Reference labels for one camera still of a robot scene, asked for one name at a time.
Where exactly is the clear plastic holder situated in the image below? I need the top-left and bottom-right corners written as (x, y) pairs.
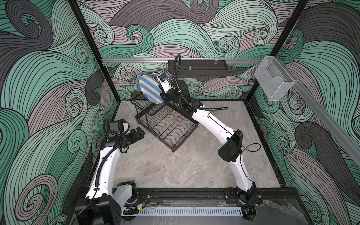
top-left (254, 56), bottom-right (295, 102)

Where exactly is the blue striped plate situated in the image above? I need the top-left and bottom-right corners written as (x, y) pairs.
top-left (151, 70), bottom-right (167, 81)
top-left (139, 76), bottom-right (164, 104)

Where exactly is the aluminium rail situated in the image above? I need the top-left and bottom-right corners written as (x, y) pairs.
top-left (101, 57), bottom-right (263, 64)
top-left (279, 60), bottom-right (360, 166)

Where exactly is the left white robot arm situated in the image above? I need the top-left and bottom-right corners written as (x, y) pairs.
top-left (70, 119), bottom-right (147, 225)

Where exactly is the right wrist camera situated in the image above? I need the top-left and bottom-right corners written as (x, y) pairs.
top-left (157, 73), bottom-right (173, 93)

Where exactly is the black wire dish rack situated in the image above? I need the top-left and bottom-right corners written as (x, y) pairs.
top-left (130, 92), bottom-right (198, 152)

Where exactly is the white slotted cable duct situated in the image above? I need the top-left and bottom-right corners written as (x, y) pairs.
top-left (122, 207), bottom-right (243, 217)

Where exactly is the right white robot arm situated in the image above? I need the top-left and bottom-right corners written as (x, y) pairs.
top-left (158, 54), bottom-right (263, 206)

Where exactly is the black perforated metal tray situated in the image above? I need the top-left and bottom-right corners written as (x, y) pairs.
top-left (176, 60), bottom-right (229, 80)

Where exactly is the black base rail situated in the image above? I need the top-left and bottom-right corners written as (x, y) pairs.
top-left (75, 187), bottom-right (299, 205)

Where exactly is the aluminium rail right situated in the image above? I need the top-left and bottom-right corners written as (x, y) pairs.
top-left (279, 60), bottom-right (360, 166)

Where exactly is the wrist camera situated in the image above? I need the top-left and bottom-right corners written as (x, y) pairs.
top-left (157, 73), bottom-right (173, 93)
top-left (118, 119), bottom-right (130, 134)

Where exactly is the aluminium rail back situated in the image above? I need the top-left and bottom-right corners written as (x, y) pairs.
top-left (101, 57), bottom-right (263, 64)

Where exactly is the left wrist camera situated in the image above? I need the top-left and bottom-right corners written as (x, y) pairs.
top-left (118, 119), bottom-right (130, 134)

